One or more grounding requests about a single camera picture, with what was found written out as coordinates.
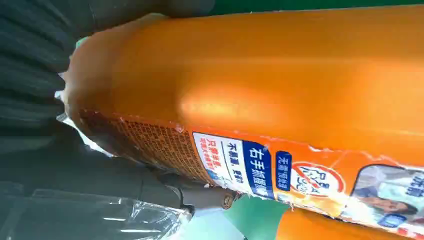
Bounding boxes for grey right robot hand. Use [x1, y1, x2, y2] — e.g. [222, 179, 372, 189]
[0, 124, 238, 240]

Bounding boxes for green table mat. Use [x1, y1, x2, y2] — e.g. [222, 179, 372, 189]
[75, 0, 424, 240]

